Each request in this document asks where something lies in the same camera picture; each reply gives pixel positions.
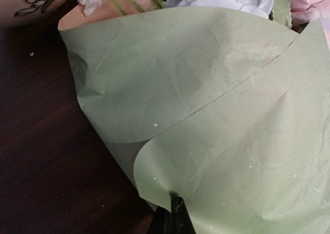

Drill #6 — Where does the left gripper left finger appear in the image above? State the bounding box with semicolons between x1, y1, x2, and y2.
148;207;172;234

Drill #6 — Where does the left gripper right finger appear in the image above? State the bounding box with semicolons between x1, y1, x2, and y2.
170;192;196;234

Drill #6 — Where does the green wrapping paper sheet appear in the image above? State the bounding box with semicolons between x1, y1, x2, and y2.
58;7;329;233

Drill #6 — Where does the tan kraft paper sheet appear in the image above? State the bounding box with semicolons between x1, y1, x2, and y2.
57;0;158;31

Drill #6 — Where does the pink carnation fake flower stem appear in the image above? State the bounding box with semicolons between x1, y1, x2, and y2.
273;0;330;34

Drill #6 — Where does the white patterned ceramic bowl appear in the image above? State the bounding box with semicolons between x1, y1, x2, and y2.
1;0;67;27

